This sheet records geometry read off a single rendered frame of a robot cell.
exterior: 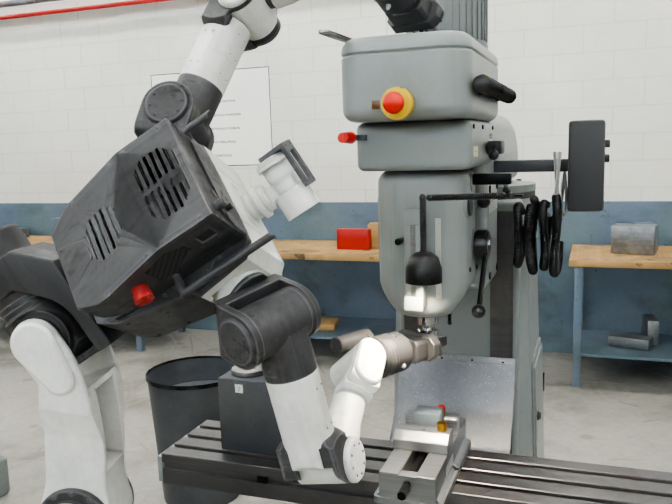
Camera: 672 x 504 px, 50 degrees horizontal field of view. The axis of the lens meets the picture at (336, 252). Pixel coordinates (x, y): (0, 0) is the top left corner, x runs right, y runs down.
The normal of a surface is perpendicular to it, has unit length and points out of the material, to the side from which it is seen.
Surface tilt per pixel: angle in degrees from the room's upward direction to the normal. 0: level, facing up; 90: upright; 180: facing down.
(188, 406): 94
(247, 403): 90
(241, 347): 101
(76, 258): 74
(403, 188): 90
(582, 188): 90
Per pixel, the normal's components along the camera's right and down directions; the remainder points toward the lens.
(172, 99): -0.11, -0.33
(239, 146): -0.34, 0.15
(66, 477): -0.07, 0.15
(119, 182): -0.55, -0.13
